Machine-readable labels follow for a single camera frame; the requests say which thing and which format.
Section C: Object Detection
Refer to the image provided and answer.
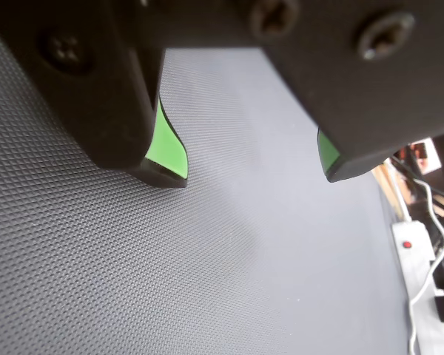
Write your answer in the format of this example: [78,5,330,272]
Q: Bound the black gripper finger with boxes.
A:
[0,0,189,189]
[243,0,444,183]

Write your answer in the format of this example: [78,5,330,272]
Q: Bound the white printed label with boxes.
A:
[409,139,442,175]

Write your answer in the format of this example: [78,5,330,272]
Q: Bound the white power strip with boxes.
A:
[391,220,444,355]

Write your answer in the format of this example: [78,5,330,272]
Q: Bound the dark grey textured mat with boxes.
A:
[0,14,412,355]

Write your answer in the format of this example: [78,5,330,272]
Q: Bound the thin black cable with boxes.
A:
[391,155,444,212]

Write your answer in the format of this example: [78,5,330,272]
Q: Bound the thin white cable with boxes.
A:
[408,179,444,355]

